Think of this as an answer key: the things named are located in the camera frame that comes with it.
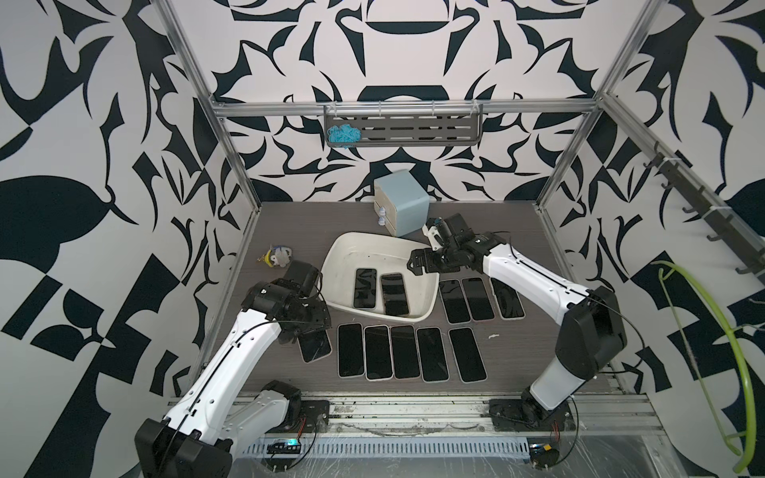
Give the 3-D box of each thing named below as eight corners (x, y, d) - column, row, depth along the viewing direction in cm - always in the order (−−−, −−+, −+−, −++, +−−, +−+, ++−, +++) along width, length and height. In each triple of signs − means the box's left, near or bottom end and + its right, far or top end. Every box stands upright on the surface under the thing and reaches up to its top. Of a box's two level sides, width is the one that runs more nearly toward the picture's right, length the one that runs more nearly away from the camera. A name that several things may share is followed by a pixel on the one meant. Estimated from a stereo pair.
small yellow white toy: (264, 269, 105) (257, 257, 100) (267, 257, 108) (261, 245, 103) (291, 269, 105) (286, 258, 100) (294, 257, 108) (289, 245, 103)
